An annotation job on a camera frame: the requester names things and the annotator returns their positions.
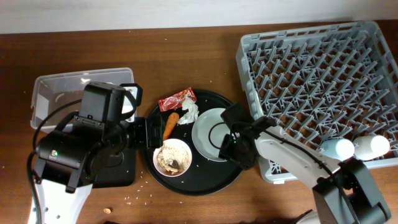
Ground orange carrot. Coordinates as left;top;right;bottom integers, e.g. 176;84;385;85
163;113;180;141

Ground white tissue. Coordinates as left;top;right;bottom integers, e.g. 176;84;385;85
177;98;198;125

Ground grey dishwasher rack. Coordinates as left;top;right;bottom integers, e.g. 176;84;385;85
236;21;397;169

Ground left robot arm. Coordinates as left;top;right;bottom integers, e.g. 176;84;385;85
27;82;165;223

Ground light blue cup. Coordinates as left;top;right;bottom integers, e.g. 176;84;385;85
319;139;354;161

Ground clear plastic bin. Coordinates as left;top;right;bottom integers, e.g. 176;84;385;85
30;67;142;133

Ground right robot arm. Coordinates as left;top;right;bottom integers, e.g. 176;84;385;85
219;104;391;224

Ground red snack wrapper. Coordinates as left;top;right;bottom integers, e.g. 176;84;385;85
158;88;197;112

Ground grey plate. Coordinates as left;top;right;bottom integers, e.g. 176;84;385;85
192;108;229;162

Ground rice and food scraps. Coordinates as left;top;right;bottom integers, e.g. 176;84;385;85
156;145;190;176

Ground pink bowl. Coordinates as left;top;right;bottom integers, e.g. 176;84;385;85
152;139;192;177

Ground round black tray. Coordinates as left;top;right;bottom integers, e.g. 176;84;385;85
141;90;242;196

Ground black rectangular tray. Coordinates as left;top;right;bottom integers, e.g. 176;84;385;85
93;148;136;189

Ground white cup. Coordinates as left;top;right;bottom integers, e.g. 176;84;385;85
353;135;390;161

